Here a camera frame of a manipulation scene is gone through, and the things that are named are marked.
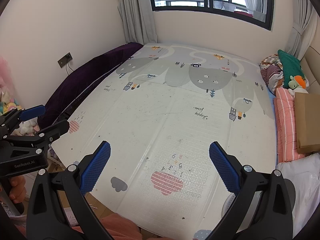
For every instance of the beige padded headboard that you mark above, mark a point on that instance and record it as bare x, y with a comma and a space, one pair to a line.
313, 67

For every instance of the brown cardboard box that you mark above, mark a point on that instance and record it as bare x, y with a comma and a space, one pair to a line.
308, 122

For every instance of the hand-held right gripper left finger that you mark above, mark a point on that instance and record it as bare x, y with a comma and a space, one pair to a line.
96, 166

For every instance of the green orange plush toy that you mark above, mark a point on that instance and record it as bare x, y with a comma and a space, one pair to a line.
297, 82

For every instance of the white plastic bag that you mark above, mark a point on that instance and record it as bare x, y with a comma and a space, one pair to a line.
302, 180

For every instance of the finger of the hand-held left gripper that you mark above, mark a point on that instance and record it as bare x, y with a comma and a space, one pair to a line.
55, 130
32, 112

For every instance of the pink striped quilt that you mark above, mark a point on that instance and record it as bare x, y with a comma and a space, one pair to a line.
285, 122

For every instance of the person's left hand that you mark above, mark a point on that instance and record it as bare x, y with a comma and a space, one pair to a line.
17, 190

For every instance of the grey curtain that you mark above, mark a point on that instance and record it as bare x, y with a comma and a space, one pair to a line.
137, 15
303, 25

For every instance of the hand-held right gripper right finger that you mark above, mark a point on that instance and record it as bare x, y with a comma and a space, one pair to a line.
223, 166

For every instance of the person's pink clothed leg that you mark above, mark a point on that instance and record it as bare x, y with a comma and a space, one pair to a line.
122, 227

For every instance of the grey plastic cup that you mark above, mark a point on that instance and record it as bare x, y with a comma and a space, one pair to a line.
230, 203

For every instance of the dark wall socket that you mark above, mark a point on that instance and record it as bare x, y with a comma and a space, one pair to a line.
65, 60

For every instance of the printed play mat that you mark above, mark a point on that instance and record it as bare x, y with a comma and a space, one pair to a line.
162, 110

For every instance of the green knitted cloth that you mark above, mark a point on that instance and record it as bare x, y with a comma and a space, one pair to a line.
290, 65

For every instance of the blue sheet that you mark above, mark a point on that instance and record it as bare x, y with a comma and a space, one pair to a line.
271, 95

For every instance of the purple velvet cloth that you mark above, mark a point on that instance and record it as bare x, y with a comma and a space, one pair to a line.
82, 75

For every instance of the pile of plush toys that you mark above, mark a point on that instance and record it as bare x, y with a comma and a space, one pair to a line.
6, 105

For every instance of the striped blanket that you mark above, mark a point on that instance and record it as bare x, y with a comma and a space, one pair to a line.
271, 72

